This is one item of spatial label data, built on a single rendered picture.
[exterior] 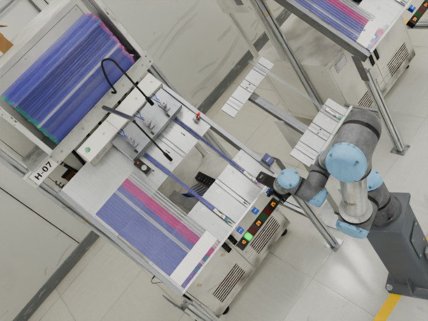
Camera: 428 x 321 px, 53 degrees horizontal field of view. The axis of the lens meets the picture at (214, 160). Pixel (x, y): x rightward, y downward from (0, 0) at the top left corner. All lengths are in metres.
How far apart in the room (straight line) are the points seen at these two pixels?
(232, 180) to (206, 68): 2.19
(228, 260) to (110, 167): 0.86
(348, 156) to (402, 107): 1.81
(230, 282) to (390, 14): 1.66
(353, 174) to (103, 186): 1.14
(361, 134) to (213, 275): 1.37
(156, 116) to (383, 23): 1.25
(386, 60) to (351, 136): 1.77
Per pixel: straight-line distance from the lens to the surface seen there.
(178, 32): 3.86
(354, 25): 2.40
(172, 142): 2.02
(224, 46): 4.14
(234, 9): 2.77
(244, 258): 2.56
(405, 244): 1.94
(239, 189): 1.97
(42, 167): 1.98
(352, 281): 2.42
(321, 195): 1.66
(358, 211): 1.58
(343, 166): 1.30
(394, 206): 1.83
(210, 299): 2.50
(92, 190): 2.02
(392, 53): 3.07
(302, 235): 2.67
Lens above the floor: 2.07
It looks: 36 degrees down
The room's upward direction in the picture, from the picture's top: 41 degrees counter-clockwise
